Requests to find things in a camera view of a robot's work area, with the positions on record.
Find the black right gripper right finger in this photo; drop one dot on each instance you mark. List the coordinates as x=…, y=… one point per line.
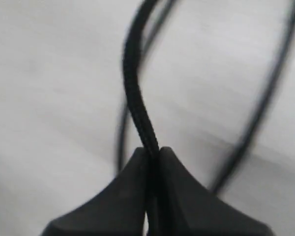
x=189, y=209

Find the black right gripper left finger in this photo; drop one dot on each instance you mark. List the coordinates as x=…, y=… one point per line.
x=118, y=210

